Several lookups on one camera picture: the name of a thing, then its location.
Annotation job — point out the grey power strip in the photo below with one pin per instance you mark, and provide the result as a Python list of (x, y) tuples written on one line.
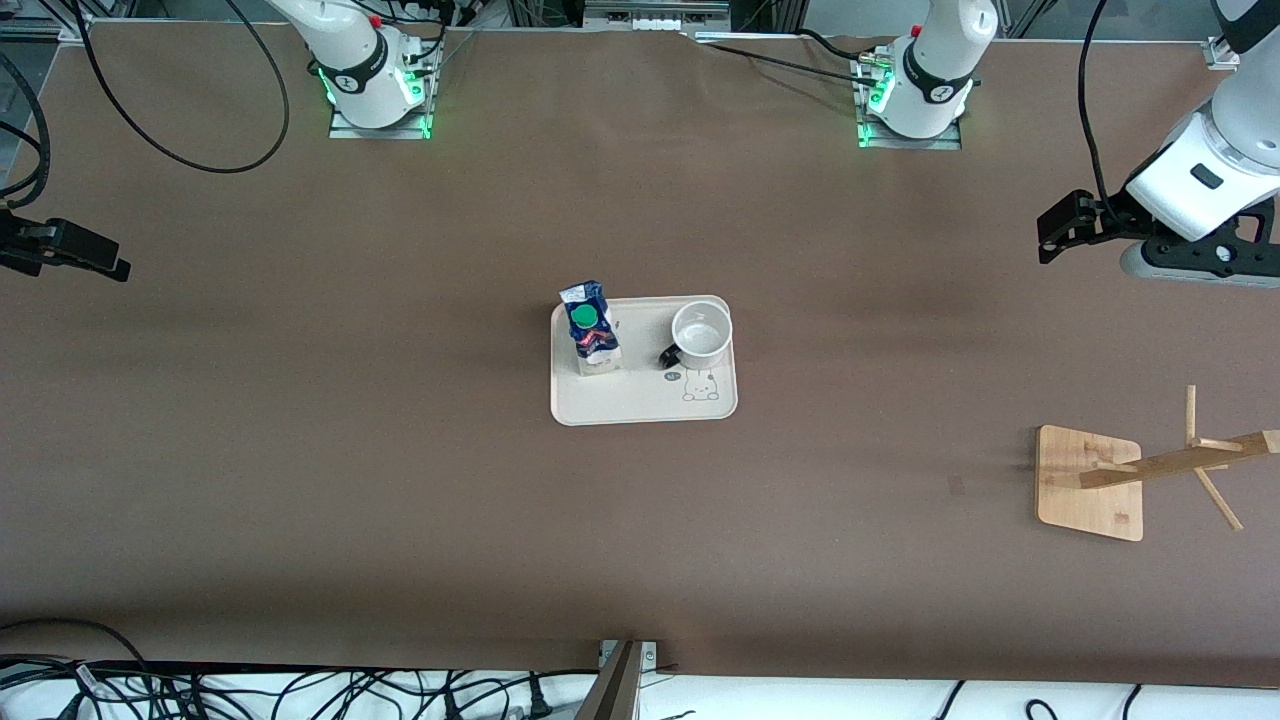
[(655, 15)]

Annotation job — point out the beige rabbit print tray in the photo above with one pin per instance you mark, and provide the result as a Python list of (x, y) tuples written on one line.
[(640, 400)]

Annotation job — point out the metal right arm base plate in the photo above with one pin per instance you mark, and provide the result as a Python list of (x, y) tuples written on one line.
[(345, 128)]

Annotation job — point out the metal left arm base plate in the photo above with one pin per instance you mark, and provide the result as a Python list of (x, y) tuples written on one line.
[(950, 143)]

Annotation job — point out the grey metal post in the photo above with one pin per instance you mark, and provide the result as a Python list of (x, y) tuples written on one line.
[(615, 690)]

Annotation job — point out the black power plug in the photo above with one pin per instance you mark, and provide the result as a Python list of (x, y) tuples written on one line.
[(538, 705)]

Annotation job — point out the blue milk carton green cap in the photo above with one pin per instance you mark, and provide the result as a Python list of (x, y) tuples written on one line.
[(590, 330)]

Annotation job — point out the aluminium corner bracket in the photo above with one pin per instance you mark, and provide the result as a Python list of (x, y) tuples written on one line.
[(1220, 55)]

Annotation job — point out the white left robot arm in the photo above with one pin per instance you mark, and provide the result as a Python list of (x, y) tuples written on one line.
[(940, 60)]

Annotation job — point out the wooden cup hanging rack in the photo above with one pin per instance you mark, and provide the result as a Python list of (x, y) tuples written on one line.
[(1080, 490)]

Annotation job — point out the aluminium frame profile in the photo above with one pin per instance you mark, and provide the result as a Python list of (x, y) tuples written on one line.
[(30, 30)]

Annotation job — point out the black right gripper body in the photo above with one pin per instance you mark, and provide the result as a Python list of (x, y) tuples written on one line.
[(20, 240)]

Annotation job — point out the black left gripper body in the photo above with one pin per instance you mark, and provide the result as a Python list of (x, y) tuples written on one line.
[(1117, 216)]

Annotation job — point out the small metal bracket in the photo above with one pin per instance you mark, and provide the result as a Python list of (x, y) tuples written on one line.
[(650, 655)]

